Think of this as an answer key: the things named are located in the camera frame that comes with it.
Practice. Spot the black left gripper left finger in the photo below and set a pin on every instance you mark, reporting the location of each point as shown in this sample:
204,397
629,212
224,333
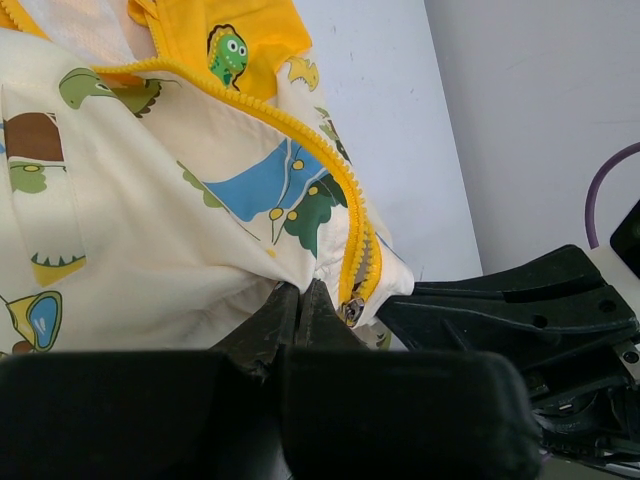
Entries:
189,414

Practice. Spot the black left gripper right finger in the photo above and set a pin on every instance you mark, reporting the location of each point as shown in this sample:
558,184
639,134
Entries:
349,412

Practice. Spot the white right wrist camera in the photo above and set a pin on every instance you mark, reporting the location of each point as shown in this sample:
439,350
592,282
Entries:
618,260

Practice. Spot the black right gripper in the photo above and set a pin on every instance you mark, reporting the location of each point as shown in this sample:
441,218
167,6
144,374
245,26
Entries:
556,309

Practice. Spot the cream yellow dinosaur kids jacket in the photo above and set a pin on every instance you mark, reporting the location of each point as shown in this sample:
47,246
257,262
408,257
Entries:
164,165

